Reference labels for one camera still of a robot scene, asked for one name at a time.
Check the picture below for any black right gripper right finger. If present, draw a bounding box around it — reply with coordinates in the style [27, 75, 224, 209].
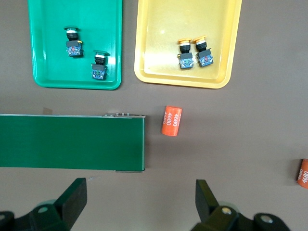
[192, 180, 241, 231]

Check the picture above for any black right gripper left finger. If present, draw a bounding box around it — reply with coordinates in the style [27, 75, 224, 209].
[30, 177, 88, 231]

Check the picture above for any orange 4680 cylinder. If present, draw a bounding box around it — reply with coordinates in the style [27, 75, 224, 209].
[160, 105, 183, 137]
[296, 158, 308, 190]

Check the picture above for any green mushroom push button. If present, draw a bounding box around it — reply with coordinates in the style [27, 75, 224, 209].
[90, 50, 111, 80]
[64, 26, 84, 58]

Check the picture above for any yellow mushroom push button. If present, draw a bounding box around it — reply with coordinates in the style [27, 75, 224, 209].
[192, 35, 214, 68]
[177, 38, 194, 70]

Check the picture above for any green conveyor belt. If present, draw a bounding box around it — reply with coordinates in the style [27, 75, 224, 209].
[0, 112, 146, 173]

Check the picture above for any green plastic tray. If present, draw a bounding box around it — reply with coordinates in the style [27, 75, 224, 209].
[27, 0, 123, 90]

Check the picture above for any yellow plastic tray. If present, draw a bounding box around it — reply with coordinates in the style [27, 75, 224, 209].
[134, 0, 243, 89]

